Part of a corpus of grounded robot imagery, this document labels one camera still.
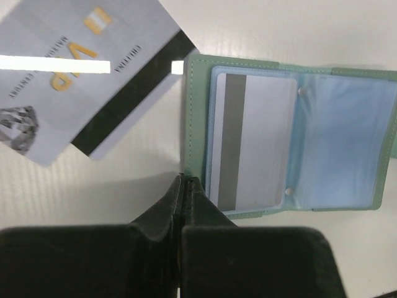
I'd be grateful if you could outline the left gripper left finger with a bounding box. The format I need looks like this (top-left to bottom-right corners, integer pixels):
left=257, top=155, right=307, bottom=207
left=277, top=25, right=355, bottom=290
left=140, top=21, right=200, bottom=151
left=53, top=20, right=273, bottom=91
left=1, top=176, right=182, bottom=297

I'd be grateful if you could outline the green leather card holder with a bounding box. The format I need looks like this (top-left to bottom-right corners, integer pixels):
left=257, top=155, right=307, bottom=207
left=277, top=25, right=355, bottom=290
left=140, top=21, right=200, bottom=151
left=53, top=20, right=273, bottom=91
left=182, top=54, right=396, bottom=219

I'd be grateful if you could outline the patterned credit card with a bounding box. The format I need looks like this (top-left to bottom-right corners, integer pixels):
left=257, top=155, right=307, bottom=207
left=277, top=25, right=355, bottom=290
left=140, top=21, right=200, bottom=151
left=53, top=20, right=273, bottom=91
left=1, top=1, right=179, bottom=166

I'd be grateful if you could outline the silver magnetic stripe card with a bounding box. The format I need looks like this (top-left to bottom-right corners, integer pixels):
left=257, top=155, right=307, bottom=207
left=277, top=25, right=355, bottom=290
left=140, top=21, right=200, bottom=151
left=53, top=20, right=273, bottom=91
left=210, top=73, right=298, bottom=211

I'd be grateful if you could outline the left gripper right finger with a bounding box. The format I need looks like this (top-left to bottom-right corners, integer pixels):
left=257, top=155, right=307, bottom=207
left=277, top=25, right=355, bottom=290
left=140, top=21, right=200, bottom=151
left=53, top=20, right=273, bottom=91
left=181, top=178, right=346, bottom=297

